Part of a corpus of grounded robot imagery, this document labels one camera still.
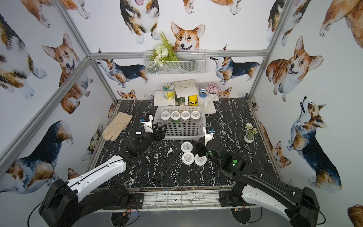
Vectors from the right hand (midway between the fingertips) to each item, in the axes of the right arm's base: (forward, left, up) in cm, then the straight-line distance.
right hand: (200, 135), depth 75 cm
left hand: (+9, +21, +2) cm, 23 cm away
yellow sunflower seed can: (+35, +20, +1) cm, 40 cm away
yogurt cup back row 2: (+26, +10, -15) cm, 31 cm away
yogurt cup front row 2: (+26, +2, -15) cm, 30 cm away
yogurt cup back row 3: (+2, +8, -15) cm, 17 cm away
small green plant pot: (+38, +15, -13) cm, 43 cm away
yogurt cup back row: (+24, +24, -13) cm, 36 cm away
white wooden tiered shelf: (+36, +9, +1) cm, 37 cm away
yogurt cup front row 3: (-6, +7, -15) cm, 17 cm away
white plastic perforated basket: (+23, +11, -21) cm, 33 cm away
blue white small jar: (+36, -3, 0) cm, 36 cm away
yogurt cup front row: (+24, +17, -14) cm, 33 cm away
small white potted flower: (+8, -32, -18) cm, 37 cm away
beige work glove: (+21, +61, -21) cm, 68 cm away
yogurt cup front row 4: (-8, 0, -15) cm, 17 cm away
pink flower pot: (+32, -9, +4) cm, 34 cm away
